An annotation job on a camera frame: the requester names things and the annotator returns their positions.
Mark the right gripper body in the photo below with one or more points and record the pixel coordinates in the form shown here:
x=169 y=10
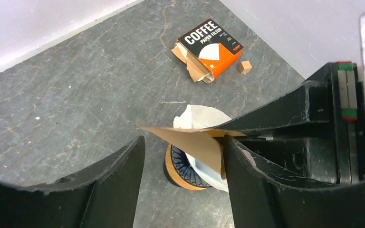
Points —
x=347 y=112

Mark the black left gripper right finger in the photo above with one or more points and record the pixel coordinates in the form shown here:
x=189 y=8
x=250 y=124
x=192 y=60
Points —
x=265 y=195

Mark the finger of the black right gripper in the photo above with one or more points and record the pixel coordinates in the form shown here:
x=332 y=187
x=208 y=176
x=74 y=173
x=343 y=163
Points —
x=306 y=105
x=314 y=158

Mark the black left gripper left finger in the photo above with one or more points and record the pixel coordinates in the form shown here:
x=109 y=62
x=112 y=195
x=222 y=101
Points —
x=102 y=195

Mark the light wooden ring holder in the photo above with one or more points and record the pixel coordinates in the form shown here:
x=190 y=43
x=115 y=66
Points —
x=171 y=174

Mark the brown paper coffee filter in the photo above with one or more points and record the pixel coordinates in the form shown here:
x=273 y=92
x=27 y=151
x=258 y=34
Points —
x=199 y=143

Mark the blue ribbed plastic dripper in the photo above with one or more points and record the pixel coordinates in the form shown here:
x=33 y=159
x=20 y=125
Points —
x=184 y=170

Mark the orange black coffee filter box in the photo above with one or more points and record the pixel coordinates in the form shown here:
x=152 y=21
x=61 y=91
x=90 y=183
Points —
x=207 y=50

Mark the small wooden cube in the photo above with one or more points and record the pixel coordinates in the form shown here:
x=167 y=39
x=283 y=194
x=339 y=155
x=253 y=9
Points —
x=244 y=67

